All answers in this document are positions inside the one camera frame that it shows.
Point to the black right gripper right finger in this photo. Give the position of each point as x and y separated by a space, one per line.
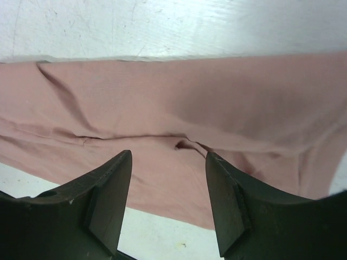
254 220

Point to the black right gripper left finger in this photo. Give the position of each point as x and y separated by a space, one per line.
81 219

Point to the pink printed t-shirt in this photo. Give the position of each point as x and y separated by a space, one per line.
281 119

